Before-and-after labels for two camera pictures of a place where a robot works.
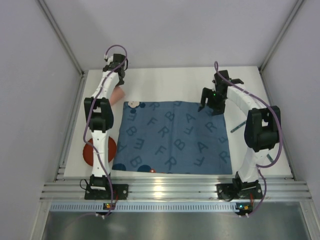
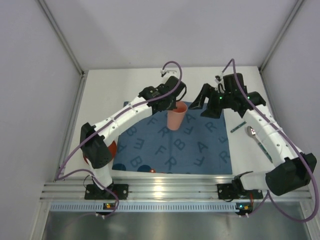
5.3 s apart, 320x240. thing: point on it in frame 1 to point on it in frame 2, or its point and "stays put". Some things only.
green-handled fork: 238,126 stays put
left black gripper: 121,75 to 164,105
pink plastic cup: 117,94 to 175,117
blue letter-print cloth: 171,137 stays put
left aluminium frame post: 55,26 stays put
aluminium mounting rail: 274,188 stays put
